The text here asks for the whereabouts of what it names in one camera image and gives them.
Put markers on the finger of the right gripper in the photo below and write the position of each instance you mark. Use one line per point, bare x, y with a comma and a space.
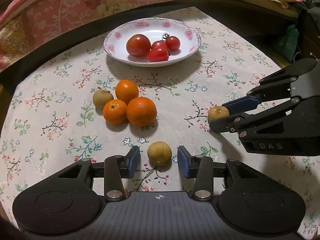
268, 92
242, 121

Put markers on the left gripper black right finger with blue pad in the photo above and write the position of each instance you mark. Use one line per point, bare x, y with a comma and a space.
203, 169

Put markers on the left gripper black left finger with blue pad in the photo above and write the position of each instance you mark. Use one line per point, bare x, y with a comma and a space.
113, 170

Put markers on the brown longan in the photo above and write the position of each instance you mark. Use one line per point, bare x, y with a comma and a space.
101, 98
217, 112
159, 153

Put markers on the large orange tangerine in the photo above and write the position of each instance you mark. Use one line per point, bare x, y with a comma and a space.
141, 112

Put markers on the round cherry tomato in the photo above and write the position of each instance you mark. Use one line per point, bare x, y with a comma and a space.
173, 43

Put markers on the oval cherry tomato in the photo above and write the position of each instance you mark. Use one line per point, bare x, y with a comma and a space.
158, 54

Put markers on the small cherry tomato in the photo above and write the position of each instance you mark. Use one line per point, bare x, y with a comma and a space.
160, 44

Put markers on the large red tomato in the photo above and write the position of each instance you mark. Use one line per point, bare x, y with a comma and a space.
138, 45

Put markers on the floral tablecloth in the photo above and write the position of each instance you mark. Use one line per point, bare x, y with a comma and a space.
52, 122

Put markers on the green object at right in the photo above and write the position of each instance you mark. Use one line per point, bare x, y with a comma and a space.
287, 45

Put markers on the white floral plate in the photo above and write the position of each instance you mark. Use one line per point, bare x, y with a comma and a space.
154, 29

